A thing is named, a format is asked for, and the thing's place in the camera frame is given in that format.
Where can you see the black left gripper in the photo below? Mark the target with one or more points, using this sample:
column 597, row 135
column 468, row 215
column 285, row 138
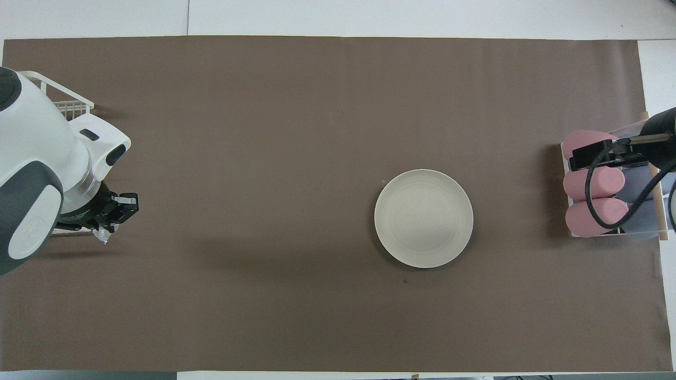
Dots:
column 95, row 208

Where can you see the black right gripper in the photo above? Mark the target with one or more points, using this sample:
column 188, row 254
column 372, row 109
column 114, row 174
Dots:
column 581, row 158

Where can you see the silver mesh sponge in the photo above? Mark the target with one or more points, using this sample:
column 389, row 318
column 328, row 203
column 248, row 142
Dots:
column 104, row 235

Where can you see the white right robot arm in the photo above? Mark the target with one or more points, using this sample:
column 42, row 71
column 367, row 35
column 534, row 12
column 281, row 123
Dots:
column 663, row 124

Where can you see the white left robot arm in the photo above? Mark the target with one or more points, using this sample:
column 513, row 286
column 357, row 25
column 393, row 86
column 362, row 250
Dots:
column 37, row 148

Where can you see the cream round plate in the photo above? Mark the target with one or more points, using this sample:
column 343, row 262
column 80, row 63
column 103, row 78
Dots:
column 423, row 218

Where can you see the pink plastic cup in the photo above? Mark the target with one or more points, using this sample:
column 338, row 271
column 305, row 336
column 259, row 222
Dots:
column 575, row 219
column 578, row 140
column 575, row 184

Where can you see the blue plastic cup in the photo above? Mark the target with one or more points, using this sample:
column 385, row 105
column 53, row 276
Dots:
column 641, row 224
column 634, row 182

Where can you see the cup rack with wooden bar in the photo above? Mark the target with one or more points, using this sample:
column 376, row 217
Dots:
column 657, row 211

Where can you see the brown table mat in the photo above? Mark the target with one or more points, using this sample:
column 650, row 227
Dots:
column 264, row 158

